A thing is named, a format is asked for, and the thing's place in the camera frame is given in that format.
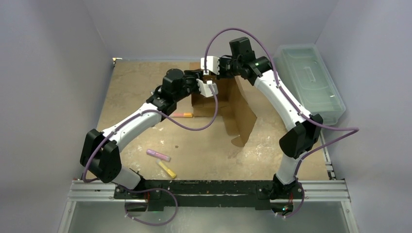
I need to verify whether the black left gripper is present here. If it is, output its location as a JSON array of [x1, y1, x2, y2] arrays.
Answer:
[[174, 69, 205, 102]]

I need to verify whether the brown cardboard box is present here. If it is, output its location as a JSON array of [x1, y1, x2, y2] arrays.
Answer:
[[191, 76, 257, 147]]

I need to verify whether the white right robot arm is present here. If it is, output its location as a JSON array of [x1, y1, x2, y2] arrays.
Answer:
[[218, 37, 323, 200]]

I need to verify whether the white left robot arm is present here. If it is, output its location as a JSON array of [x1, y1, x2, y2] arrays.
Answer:
[[80, 69, 216, 199]]

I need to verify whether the orange highlighter marker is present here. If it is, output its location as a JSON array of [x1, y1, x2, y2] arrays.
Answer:
[[171, 113, 193, 118]]

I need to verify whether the clear plastic bin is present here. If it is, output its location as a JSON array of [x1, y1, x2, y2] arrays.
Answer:
[[274, 44, 346, 126]]

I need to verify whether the purple highlighter marker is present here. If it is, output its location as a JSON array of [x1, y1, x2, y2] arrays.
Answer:
[[146, 149, 171, 162]]

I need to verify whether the yellow highlighter marker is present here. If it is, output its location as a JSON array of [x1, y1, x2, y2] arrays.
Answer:
[[156, 159, 177, 179]]

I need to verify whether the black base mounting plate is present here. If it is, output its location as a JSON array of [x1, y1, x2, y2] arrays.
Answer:
[[114, 180, 304, 213]]

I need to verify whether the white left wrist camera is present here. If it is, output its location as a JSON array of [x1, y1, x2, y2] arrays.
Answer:
[[196, 79, 219, 98]]

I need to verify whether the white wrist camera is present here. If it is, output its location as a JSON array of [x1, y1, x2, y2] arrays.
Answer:
[[200, 56, 220, 75], [196, 79, 219, 98]]

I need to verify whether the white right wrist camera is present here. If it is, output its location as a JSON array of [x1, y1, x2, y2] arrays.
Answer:
[[200, 56, 220, 75]]

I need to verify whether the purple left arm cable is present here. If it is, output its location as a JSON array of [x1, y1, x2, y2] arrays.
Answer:
[[82, 82, 220, 184]]

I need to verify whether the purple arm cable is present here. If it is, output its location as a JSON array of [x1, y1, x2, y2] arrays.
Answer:
[[204, 27, 360, 178], [82, 82, 220, 184]]

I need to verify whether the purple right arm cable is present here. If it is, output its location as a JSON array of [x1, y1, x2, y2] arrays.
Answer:
[[204, 27, 360, 178]]

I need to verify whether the aluminium frame rail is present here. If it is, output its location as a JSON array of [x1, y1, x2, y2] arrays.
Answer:
[[59, 131, 359, 233]]

